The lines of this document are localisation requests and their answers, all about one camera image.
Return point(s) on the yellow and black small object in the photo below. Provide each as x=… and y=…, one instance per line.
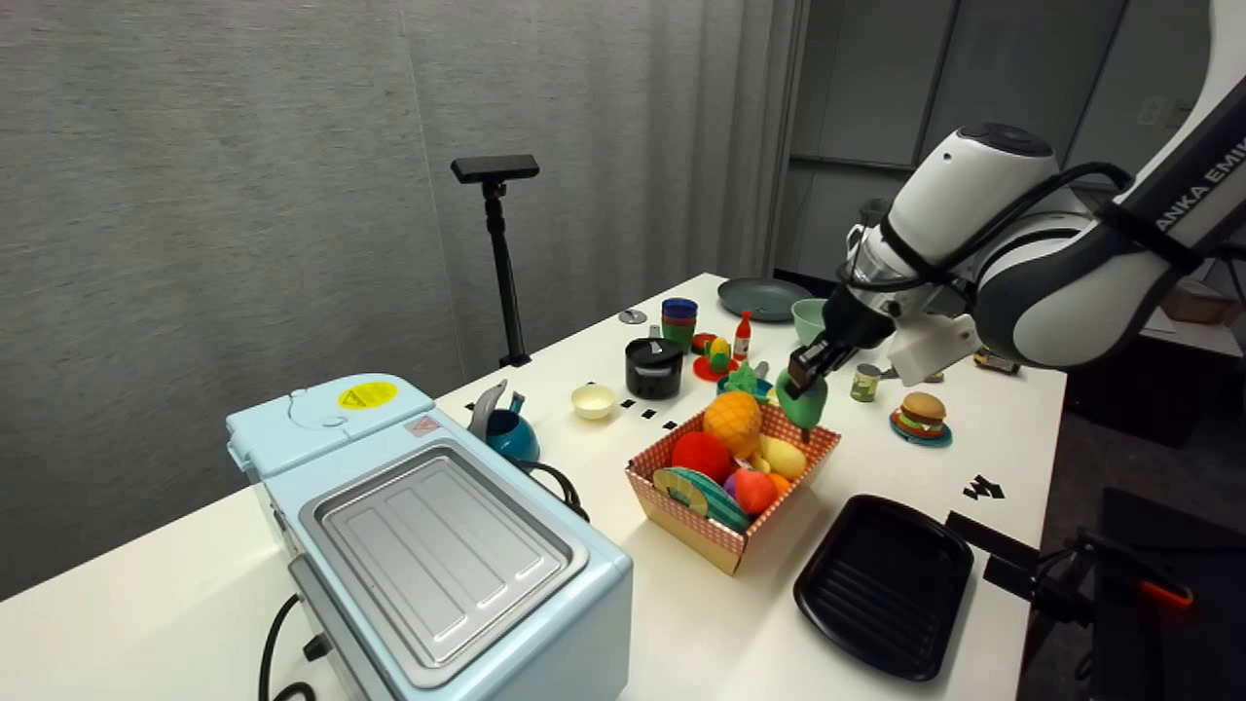
x=999, y=362

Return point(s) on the red plate with toy food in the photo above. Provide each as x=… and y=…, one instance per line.
x=708, y=358

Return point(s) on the small glass jar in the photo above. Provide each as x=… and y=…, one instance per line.
x=865, y=382

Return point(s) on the light blue toaster oven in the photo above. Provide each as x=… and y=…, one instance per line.
x=441, y=569

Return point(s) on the green toy vegetable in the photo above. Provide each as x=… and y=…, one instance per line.
x=743, y=382

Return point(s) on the black ribbed plastic tray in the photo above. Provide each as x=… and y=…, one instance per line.
x=879, y=587

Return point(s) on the red toy ketchup bottle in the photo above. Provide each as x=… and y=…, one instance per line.
x=739, y=341

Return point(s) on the red patterned cardboard basket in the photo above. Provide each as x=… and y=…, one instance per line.
x=704, y=537

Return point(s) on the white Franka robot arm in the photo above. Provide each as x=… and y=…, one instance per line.
x=1064, y=260

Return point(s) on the tiny black tape bits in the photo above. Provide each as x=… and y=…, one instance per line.
x=646, y=414

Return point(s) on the dark teal plate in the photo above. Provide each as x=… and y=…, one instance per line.
x=759, y=299

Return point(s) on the black cylindrical can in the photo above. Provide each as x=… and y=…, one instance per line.
x=652, y=373

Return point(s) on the green striped toy slice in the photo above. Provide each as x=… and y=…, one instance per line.
x=703, y=497

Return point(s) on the green toy pear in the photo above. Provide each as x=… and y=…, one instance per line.
x=802, y=414

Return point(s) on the stacked colourful cups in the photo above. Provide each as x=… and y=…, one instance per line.
x=680, y=319

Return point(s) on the small black tape pieces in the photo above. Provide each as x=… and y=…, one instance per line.
x=981, y=488

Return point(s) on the toy burger on plate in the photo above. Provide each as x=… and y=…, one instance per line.
x=918, y=414

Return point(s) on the red toy apple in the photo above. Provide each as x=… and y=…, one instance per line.
x=703, y=453

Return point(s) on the small white bowl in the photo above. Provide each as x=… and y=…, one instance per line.
x=591, y=402

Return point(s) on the red orange toy peach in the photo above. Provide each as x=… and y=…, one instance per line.
x=748, y=491

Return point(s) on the teal measuring cup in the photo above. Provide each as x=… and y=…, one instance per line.
x=507, y=434

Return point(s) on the small silver disc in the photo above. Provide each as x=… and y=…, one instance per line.
x=630, y=317

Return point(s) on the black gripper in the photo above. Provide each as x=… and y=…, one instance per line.
x=848, y=332

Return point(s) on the toy orange fruit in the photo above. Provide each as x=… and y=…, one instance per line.
x=732, y=418

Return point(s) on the yellow toy lemon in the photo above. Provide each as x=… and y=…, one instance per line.
x=785, y=456

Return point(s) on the black camera stand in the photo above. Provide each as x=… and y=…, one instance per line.
x=501, y=260

